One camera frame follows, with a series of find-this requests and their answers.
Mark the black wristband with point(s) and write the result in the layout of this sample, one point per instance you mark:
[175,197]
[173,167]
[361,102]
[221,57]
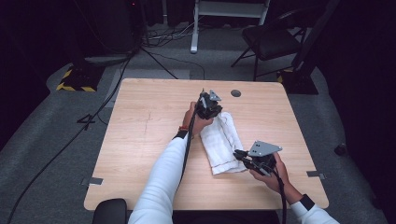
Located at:
[180,134]

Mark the white metal stand frame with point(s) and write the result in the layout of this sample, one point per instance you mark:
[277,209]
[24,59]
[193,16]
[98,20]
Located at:
[196,31]

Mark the white towel with red stripe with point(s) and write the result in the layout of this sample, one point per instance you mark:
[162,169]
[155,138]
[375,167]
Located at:
[222,143]

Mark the person's right hand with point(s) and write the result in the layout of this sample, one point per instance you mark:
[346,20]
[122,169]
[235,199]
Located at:
[277,180]

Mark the black folding chair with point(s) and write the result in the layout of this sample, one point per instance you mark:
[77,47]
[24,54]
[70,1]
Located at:
[271,43]

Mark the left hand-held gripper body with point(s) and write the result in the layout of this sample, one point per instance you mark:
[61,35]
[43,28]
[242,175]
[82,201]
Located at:
[208,104]

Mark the grey tape piece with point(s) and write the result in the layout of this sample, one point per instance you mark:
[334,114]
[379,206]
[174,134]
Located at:
[92,181]
[316,174]

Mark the black slanted stand pole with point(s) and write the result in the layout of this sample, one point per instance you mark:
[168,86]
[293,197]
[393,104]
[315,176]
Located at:
[314,34]

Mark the black wrist watch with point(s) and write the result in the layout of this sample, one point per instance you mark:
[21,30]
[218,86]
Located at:
[307,202]

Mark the small black round object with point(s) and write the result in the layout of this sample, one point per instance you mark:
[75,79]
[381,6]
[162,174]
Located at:
[340,150]

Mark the person's dark lap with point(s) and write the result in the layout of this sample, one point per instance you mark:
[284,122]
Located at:
[224,217]

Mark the black yellow striped stand base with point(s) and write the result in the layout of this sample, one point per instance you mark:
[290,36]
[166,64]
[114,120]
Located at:
[79,79]
[299,82]

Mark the person's left hand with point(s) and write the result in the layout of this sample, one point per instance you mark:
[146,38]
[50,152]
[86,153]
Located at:
[193,121]

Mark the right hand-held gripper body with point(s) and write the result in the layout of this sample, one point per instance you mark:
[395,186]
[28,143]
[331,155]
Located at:
[264,160]

